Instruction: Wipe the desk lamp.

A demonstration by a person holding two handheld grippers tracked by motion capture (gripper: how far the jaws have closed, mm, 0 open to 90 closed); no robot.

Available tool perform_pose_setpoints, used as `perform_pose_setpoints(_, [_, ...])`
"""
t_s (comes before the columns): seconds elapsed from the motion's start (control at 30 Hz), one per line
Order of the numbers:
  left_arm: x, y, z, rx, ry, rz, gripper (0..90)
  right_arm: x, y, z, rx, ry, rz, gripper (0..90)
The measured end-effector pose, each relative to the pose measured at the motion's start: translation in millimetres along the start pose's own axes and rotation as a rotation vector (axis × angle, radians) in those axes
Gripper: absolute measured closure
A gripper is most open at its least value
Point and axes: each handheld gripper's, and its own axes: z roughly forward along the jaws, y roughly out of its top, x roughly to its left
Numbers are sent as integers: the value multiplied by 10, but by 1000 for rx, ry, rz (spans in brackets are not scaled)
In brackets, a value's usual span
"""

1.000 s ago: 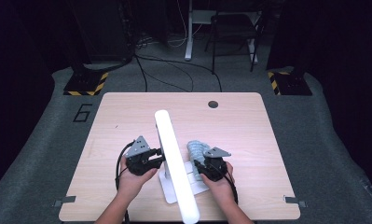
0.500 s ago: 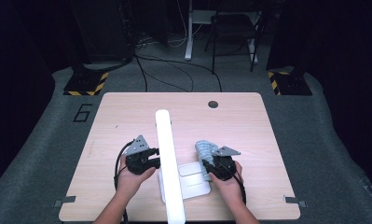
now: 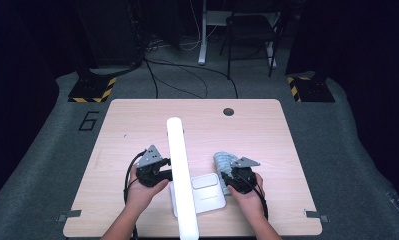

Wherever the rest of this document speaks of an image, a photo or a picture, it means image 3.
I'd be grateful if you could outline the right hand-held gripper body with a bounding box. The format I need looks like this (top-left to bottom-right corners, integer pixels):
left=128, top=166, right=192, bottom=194
left=221, top=156, right=261, bottom=195

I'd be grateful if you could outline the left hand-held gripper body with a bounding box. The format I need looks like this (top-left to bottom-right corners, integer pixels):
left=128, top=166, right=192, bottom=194
left=135, top=144, right=164, bottom=188

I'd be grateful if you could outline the white desk lamp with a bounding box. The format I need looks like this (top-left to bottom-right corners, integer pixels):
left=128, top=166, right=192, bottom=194
left=166, top=116, right=227, bottom=240

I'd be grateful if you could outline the light blue cleaning cloth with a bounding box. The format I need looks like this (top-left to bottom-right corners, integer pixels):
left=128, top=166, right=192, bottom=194
left=213, top=151, right=241, bottom=197

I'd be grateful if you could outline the person's right hand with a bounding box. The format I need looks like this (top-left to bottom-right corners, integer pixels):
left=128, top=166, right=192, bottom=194
left=227, top=173, right=265, bottom=218

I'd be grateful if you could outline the person's left hand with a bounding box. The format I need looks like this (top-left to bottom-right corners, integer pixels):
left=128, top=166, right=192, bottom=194
left=125, top=179, right=170, bottom=214

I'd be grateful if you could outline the black yellow striped stand base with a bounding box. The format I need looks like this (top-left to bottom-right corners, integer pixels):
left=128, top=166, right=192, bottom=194
left=67, top=76, right=117, bottom=104
left=286, top=75, right=336, bottom=103

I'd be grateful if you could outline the dark cabinet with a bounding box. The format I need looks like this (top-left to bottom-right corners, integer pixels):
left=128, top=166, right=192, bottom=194
left=74, top=0, right=145, bottom=69

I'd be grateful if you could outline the black chair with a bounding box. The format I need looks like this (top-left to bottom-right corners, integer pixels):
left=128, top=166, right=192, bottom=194
left=219, top=13, right=281, bottom=80

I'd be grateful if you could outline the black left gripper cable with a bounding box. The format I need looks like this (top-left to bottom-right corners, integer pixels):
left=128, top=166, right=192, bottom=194
left=122, top=149, right=148, bottom=205

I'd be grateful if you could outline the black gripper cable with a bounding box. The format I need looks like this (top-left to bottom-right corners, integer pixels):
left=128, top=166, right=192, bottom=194
left=122, top=149, right=148, bottom=205
left=250, top=179, right=270, bottom=222

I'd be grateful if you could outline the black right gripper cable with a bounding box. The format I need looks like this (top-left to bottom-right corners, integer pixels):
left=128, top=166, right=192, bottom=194
left=250, top=179, right=270, bottom=222

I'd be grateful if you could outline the black floor cable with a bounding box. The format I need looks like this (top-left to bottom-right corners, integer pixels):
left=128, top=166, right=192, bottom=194
left=143, top=58, right=160, bottom=100
left=145, top=59, right=240, bottom=100

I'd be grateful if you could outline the grey metal table bracket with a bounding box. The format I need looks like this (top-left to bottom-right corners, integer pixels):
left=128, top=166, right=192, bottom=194
left=56, top=209, right=82, bottom=223
left=303, top=209, right=330, bottom=223

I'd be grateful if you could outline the white desk frame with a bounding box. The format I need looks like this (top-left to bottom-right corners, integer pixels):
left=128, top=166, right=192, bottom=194
left=197, top=0, right=279, bottom=69

